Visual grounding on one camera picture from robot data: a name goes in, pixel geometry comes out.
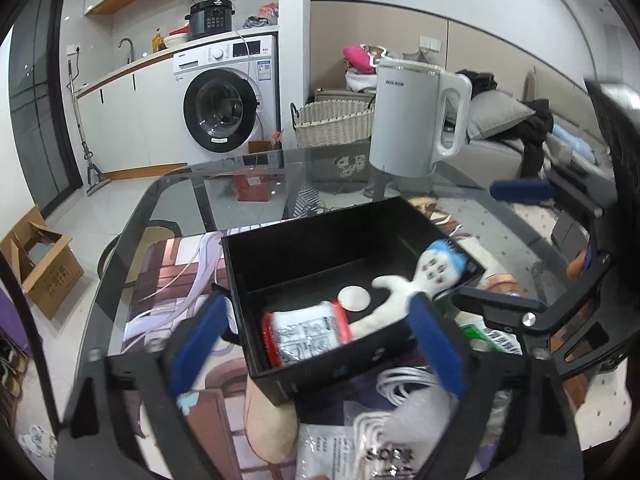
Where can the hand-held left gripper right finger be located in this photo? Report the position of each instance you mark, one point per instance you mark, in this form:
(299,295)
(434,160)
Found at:
(440,345)

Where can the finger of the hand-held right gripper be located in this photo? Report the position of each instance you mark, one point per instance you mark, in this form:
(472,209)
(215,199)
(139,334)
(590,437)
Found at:
(500,302)
(522,191)

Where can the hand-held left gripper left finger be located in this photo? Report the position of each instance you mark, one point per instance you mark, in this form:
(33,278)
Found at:
(197,345)

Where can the green and white sachet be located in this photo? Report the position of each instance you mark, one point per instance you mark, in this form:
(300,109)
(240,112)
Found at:
(492,338)

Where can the white plush doll blue hair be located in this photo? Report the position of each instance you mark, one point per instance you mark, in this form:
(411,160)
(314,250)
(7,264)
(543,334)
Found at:
(435,267)

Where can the red and white packet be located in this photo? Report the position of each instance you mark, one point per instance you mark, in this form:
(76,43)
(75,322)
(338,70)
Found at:
(305,335)

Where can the black cardboard box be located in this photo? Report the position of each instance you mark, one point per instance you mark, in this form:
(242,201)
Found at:
(320,240)

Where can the person's right hand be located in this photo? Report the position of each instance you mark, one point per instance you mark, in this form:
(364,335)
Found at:
(576,264)

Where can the beige sofa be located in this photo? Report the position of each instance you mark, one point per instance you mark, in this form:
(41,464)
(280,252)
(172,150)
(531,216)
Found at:
(492,160)

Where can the black clothing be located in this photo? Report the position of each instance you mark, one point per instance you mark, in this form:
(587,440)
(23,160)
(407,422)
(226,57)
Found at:
(537,135)

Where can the grey pillow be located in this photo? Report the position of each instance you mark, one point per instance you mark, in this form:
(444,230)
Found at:
(497,115)

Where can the printed desk mat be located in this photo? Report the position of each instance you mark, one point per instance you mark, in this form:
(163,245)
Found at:
(165,270)

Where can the white round pad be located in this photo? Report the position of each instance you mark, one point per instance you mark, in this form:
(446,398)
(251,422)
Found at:
(354,298)

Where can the white electric kettle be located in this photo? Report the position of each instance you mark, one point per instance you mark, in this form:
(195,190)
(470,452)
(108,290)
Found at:
(405,120)

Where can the open cardboard box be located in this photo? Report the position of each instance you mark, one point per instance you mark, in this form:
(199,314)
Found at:
(55,275)

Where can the red box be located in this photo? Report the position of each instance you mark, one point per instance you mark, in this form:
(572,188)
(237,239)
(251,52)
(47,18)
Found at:
(252,186)

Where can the printed fabric storage bin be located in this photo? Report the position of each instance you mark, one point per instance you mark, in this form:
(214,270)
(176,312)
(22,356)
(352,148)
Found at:
(345,162)

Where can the shoe rack with shoes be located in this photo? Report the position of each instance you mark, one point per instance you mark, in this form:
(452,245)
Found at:
(10,365)

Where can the purple rolled mat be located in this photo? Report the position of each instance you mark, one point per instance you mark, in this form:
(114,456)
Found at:
(6,310)

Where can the floor mop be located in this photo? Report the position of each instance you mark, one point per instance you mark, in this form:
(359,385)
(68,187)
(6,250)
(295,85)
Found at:
(95,172)

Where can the wicker basket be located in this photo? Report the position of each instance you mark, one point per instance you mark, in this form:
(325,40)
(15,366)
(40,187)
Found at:
(332,122)

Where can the pink plush item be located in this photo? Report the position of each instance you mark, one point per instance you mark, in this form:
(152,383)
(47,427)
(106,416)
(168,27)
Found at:
(357,55)

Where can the white washing machine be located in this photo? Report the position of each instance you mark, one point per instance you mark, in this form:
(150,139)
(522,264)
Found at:
(220,105)

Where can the white kitchen counter cabinet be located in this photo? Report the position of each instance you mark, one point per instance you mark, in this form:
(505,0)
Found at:
(125,115)

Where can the dark glass door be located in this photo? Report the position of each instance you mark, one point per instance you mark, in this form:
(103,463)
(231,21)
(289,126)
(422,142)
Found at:
(35,110)

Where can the yellow bottle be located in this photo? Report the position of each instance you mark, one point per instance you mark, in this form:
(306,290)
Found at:
(159,40)

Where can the kitchen faucet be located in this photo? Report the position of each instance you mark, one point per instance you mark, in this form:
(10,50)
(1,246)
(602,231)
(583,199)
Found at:
(127,45)

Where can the red plastic bag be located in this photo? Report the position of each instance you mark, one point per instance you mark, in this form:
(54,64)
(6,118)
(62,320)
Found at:
(268,10)

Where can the dark folded cloth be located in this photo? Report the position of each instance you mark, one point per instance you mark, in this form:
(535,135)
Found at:
(257,22)

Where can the black pressure cooker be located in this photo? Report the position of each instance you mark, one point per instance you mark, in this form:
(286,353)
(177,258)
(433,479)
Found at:
(210,20)

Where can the wall switch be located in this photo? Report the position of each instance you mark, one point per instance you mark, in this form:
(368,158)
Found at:
(429,42)

